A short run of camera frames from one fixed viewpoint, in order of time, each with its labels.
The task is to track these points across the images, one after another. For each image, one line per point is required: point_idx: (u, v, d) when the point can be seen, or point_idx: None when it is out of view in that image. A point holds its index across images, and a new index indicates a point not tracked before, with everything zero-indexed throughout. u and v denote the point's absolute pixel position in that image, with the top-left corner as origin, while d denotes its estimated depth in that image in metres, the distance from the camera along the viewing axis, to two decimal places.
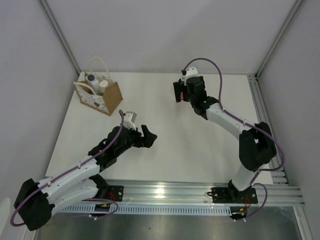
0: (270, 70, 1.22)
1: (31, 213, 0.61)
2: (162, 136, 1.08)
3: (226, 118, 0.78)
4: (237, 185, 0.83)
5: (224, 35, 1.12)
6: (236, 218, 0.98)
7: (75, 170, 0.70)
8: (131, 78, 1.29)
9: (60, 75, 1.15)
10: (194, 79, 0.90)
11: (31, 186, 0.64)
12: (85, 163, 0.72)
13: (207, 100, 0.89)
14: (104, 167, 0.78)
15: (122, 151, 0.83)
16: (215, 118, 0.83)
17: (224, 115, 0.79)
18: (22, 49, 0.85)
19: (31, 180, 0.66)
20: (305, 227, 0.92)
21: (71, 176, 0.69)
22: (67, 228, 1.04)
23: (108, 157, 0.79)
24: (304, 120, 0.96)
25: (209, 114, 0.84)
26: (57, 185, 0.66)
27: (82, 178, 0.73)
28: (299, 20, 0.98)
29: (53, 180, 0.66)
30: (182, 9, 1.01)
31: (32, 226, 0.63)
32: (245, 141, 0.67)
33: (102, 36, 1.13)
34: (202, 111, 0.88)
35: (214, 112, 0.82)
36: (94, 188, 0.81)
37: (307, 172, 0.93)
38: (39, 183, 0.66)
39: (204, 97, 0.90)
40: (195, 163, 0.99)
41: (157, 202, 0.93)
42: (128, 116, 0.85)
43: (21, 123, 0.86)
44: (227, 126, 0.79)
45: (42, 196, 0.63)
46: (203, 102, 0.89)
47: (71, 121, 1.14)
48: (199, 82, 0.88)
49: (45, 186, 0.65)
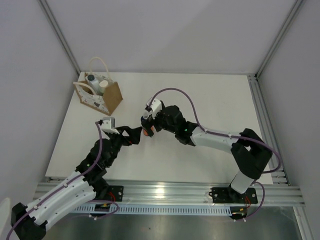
0: (271, 70, 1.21)
1: (22, 235, 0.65)
2: (162, 136, 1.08)
3: (211, 138, 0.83)
4: (237, 189, 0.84)
5: (223, 34, 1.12)
6: (236, 218, 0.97)
7: (62, 190, 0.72)
8: (131, 78, 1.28)
9: (60, 76, 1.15)
10: (167, 111, 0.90)
11: (20, 209, 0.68)
12: (72, 181, 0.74)
13: (188, 127, 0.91)
14: (94, 180, 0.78)
15: (110, 161, 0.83)
16: (199, 140, 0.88)
17: (207, 134, 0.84)
18: (21, 49, 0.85)
19: (19, 203, 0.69)
20: (305, 227, 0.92)
21: (57, 196, 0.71)
22: (67, 228, 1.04)
23: (96, 171, 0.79)
24: (304, 120, 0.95)
25: (194, 139, 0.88)
26: (44, 207, 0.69)
27: (71, 195, 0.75)
28: (300, 19, 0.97)
29: (39, 203, 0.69)
30: (182, 9, 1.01)
31: None
32: (242, 156, 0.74)
33: (102, 36, 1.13)
34: (188, 138, 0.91)
35: (199, 136, 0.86)
36: (90, 193, 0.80)
37: (307, 172, 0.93)
38: (27, 206, 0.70)
39: (185, 125, 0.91)
40: (194, 163, 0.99)
41: (157, 202, 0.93)
42: (107, 123, 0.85)
43: (20, 123, 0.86)
44: (214, 144, 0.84)
45: (30, 220, 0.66)
46: (185, 130, 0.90)
47: (71, 121, 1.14)
48: (176, 113, 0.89)
49: (32, 210, 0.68)
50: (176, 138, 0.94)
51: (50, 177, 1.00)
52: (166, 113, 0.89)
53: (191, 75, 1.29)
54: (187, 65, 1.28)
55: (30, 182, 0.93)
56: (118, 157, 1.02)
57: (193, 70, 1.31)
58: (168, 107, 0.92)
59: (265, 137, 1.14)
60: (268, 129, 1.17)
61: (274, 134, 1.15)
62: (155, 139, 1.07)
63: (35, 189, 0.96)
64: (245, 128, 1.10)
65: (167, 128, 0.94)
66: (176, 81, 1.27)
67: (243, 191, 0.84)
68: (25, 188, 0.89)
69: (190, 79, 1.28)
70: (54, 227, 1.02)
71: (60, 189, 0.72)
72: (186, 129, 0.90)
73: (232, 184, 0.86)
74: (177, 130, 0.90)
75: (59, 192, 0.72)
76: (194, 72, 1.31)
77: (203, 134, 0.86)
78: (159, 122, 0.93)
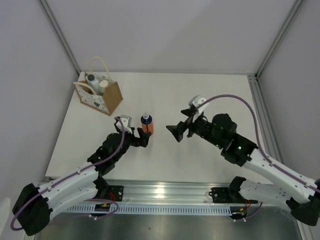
0: (271, 70, 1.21)
1: (29, 218, 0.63)
2: (162, 136, 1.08)
3: (278, 175, 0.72)
4: (245, 196, 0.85)
5: (224, 34, 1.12)
6: (236, 218, 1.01)
7: (75, 177, 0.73)
8: (131, 78, 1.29)
9: (60, 76, 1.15)
10: (219, 120, 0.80)
11: (31, 190, 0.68)
12: (85, 169, 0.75)
13: (241, 144, 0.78)
14: (102, 173, 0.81)
15: (119, 156, 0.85)
16: (256, 169, 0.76)
17: (274, 170, 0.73)
18: (21, 49, 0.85)
19: (31, 184, 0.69)
20: (305, 228, 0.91)
21: (70, 181, 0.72)
22: (67, 228, 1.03)
23: (106, 165, 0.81)
24: (305, 120, 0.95)
25: (250, 165, 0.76)
26: (57, 190, 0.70)
27: (82, 183, 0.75)
28: (300, 19, 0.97)
29: (53, 185, 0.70)
30: (182, 9, 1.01)
31: (30, 230, 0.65)
32: (313, 211, 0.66)
33: (102, 36, 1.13)
34: (238, 159, 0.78)
35: (260, 166, 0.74)
36: (92, 189, 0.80)
37: (308, 173, 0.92)
38: (39, 188, 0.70)
39: (236, 140, 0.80)
40: (195, 163, 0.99)
41: (157, 202, 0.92)
42: (124, 122, 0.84)
43: (20, 123, 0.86)
44: (275, 180, 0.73)
45: (42, 201, 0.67)
46: (238, 148, 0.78)
47: (71, 121, 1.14)
48: (231, 126, 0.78)
49: (45, 191, 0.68)
50: (222, 155, 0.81)
51: (50, 177, 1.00)
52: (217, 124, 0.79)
53: (191, 75, 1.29)
54: (187, 65, 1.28)
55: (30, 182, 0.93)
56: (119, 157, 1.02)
57: (193, 70, 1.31)
58: (217, 116, 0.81)
59: (265, 136, 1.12)
60: (268, 127, 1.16)
61: (274, 133, 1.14)
62: (155, 139, 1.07)
63: None
64: (245, 128, 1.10)
65: (209, 137, 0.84)
66: (175, 81, 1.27)
67: (249, 198, 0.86)
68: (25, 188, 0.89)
69: (190, 79, 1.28)
70: (53, 228, 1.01)
71: (73, 176, 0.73)
72: (240, 146, 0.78)
73: (240, 190, 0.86)
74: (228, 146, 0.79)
75: (72, 177, 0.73)
76: (194, 72, 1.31)
77: (266, 165, 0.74)
78: (200, 128, 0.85)
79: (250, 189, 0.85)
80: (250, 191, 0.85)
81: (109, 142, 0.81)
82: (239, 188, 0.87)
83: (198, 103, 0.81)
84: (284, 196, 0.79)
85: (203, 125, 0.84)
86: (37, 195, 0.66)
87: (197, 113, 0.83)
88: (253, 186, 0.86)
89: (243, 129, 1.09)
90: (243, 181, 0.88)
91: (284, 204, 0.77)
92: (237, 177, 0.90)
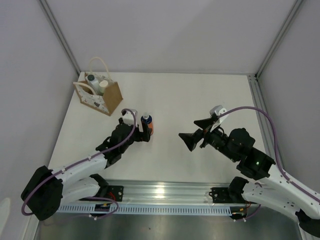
0: (271, 70, 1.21)
1: (43, 200, 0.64)
2: (162, 136, 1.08)
3: (295, 192, 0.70)
4: (248, 199, 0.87)
5: (224, 34, 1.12)
6: (236, 218, 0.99)
7: (85, 162, 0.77)
8: (131, 78, 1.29)
9: (60, 76, 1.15)
10: (237, 134, 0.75)
11: (46, 172, 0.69)
12: (95, 156, 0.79)
13: (260, 159, 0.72)
14: (110, 162, 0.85)
15: (125, 146, 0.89)
16: (272, 185, 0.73)
17: (292, 188, 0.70)
18: (21, 49, 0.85)
19: (45, 166, 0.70)
20: None
21: (82, 166, 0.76)
22: (67, 228, 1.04)
23: (113, 154, 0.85)
24: (305, 120, 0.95)
25: (267, 181, 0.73)
26: (70, 173, 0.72)
27: (91, 169, 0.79)
28: (300, 19, 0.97)
29: (67, 167, 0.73)
30: (182, 9, 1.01)
31: (41, 214, 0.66)
32: None
33: (102, 36, 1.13)
34: (255, 174, 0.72)
35: (277, 183, 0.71)
36: (95, 185, 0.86)
37: (308, 173, 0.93)
38: (53, 170, 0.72)
39: (252, 155, 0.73)
40: (195, 163, 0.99)
41: (157, 202, 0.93)
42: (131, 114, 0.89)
43: (20, 123, 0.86)
44: (291, 196, 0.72)
45: (57, 182, 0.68)
46: (256, 164, 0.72)
47: (71, 121, 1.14)
48: (250, 140, 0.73)
49: (59, 173, 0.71)
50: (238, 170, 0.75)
51: None
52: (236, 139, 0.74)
53: (190, 75, 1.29)
54: (187, 65, 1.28)
55: None
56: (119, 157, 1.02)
57: (193, 70, 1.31)
58: (235, 130, 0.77)
59: (265, 137, 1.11)
60: (268, 128, 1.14)
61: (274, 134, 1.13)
62: (155, 139, 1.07)
63: None
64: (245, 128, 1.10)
65: (224, 150, 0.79)
66: (175, 81, 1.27)
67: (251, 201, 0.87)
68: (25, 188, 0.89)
69: (190, 79, 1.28)
70: (54, 228, 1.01)
71: (84, 161, 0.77)
72: (258, 162, 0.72)
73: (242, 193, 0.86)
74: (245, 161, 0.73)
75: (83, 163, 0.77)
76: (194, 72, 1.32)
77: (283, 182, 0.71)
78: (215, 139, 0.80)
79: (254, 194, 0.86)
80: (254, 195, 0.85)
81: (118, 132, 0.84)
82: (242, 191, 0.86)
83: (219, 112, 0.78)
84: (292, 207, 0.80)
85: (219, 136, 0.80)
86: (51, 175, 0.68)
87: (217, 122, 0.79)
88: (258, 190, 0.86)
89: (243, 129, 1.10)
90: (246, 183, 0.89)
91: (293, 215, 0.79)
92: (237, 177, 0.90)
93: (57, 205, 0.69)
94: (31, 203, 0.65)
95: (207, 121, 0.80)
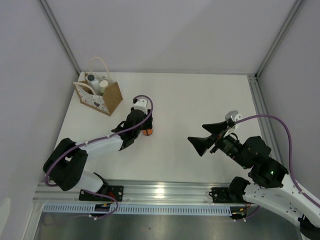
0: (271, 70, 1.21)
1: (67, 169, 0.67)
2: (161, 137, 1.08)
3: (304, 202, 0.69)
4: (248, 200, 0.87)
5: (224, 34, 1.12)
6: (236, 218, 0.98)
7: (105, 140, 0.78)
8: (131, 78, 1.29)
9: (61, 76, 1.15)
10: (252, 143, 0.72)
11: (69, 143, 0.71)
12: (113, 135, 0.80)
13: (273, 169, 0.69)
14: (124, 145, 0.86)
15: (138, 131, 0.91)
16: (283, 194, 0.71)
17: (303, 197, 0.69)
18: (22, 48, 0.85)
19: (66, 139, 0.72)
20: None
21: (102, 142, 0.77)
22: (67, 228, 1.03)
23: (128, 137, 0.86)
24: (305, 120, 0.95)
25: (279, 190, 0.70)
26: (93, 146, 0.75)
27: (108, 148, 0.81)
28: (300, 19, 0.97)
29: (89, 141, 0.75)
30: (182, 10, 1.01)
31: (66, 186, 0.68)
32: None
33: (102, 36, 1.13)
34: (267, 184, 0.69)
35: (289, 193, 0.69)
36: (100, 181, 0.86)
37: (308, 173, 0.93)
38: (76, 142, 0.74)
39: (267, 164, 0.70)
40: (196, 163, 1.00)
41: (157, 202, 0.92)
42: (143, 102, 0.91)
43: (20, 123, 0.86)
44: (299, 206, 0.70)
45: (82, 151, 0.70)
46: (270, 173, 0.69)
47: (71, 121, 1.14)
48: (266, 150, 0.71)
49: (82, 145, 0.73)
50: (249, 176, 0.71)
51: None
52: (252, 148, 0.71)
53: (190, 75, 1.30)
54: (187, 65, 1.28)
55: (30, 182, 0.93)
56: (119, 157, 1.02)
57: (193, 70, 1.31)
58: (251, 137, 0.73)
59: (265, 137, 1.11)
60: (268, 128, 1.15)
61: (274, 134, 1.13)
62: (155, 139, 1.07)
63: (35, 189, 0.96)
64: (245, 128, 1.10)
65: (236, 157, 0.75)
66: (175, 81, 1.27)
67: (251, 201, 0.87)
68: (25, 188, 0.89)
69: (190, 79, 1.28)
70: (54, 227, 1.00)
71: (102, 139, 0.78)
72: (272, 171, 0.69)
73: (243, 194, 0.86)
74: (259, 170, 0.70)
75: (101, 140, 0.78)
76: (194, 72, 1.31)
77: (295, 192, 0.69)
78: (228, 146, 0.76)
79: (255, 196, 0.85)
80: (256, 197, 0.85)
81: (133, 116, 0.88)
82: (243, 192, 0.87)
83: (235, 118, 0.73)
84: (295, 213, 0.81)
85: (232, 143, 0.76)
86: (75, 146, 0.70)
87: (232, 128, 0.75)
88: (260, 193, 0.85)
89: (244, 129, 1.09)
90: (248, 185, 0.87)
91: (296, 220, 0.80)
92: (237, 177, 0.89)
93: (79, 177, 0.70)
94: (54, 173, 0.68)
95: (221, 128, 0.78)
